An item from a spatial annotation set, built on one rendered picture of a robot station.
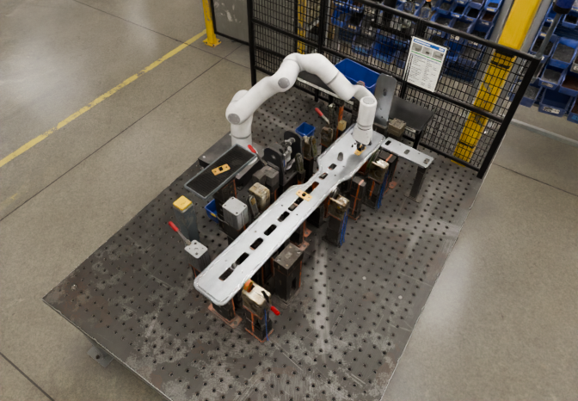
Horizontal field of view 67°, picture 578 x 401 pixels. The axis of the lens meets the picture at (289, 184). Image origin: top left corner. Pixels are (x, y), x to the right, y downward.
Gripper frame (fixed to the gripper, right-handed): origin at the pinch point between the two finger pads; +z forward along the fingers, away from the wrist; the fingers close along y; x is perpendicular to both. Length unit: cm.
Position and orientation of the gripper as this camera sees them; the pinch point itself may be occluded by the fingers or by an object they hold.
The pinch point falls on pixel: (360, 146)
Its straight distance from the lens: 249.8
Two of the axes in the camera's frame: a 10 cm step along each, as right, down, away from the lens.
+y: 7.9, 4.6, -4.0
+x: 6.1, -5.8, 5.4
